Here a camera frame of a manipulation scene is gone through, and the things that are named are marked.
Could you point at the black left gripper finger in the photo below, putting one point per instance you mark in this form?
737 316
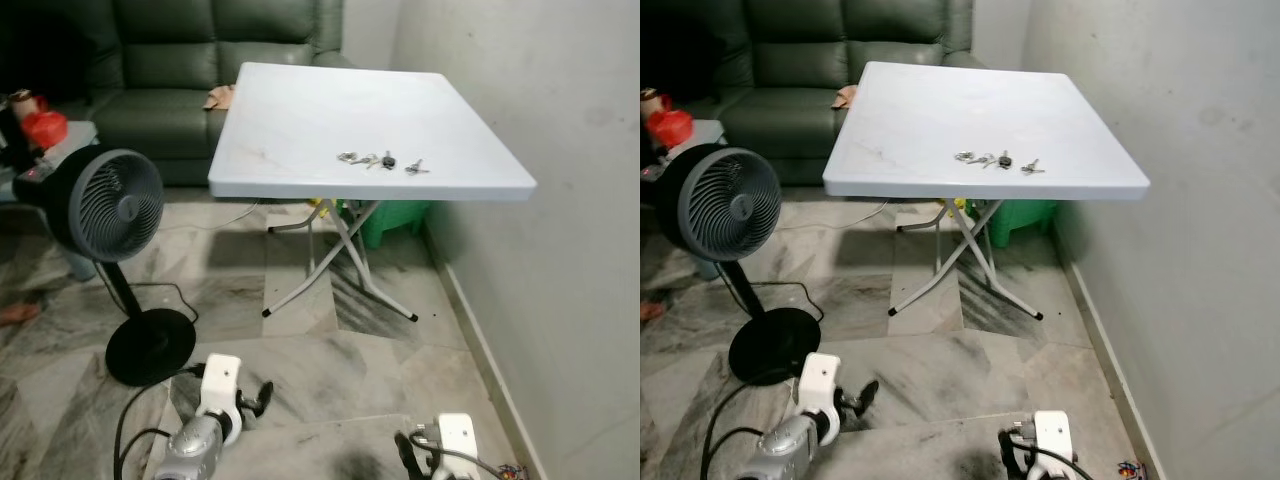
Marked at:
266 390
871 388

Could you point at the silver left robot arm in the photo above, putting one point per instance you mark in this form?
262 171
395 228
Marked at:
780 450
190 450

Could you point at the small colourful floor object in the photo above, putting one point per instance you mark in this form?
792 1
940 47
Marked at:
512 472
1132 468

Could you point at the yellow table leg latch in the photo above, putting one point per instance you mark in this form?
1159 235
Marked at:
323 206
961 205

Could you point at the person's bare foot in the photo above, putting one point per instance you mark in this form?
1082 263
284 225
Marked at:
650 310
18 314

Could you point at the black standing fan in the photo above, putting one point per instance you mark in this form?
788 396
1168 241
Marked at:
105 205
725 200

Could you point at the silver key bunch black fob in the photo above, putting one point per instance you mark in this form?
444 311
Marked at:
1003 159
386 160

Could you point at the small silver key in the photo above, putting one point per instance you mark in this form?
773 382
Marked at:
416 168
1031 167

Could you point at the white folding table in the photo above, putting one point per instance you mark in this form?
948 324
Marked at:
340 110
960 110

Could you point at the orange cloth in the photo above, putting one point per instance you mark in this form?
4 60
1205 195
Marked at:
846 97
220 98

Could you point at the small grey side table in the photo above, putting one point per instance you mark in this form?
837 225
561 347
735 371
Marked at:
80 133
707 130

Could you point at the red plastic bag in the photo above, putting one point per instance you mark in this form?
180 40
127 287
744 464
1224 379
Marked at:
45 130
671 127

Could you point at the dark green leather sofa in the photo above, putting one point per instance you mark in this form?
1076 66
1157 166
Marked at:
800 55
160 60

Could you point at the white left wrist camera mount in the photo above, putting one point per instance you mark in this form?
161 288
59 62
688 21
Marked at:
820 380
220 385

